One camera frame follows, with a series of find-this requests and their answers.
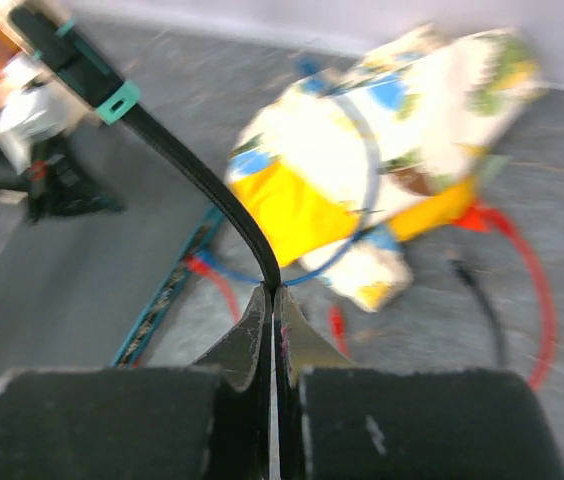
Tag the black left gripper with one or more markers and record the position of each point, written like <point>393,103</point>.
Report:
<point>56,184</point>

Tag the dark grey network switch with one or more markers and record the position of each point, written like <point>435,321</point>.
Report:
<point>71,290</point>

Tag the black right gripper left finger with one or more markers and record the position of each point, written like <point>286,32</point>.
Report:
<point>207,420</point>

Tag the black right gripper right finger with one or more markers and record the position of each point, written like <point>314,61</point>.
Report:
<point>338,420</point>

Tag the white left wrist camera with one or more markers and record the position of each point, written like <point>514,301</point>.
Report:
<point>33,108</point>

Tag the patterned white yellow cloth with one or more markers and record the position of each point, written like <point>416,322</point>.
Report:
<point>343,167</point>

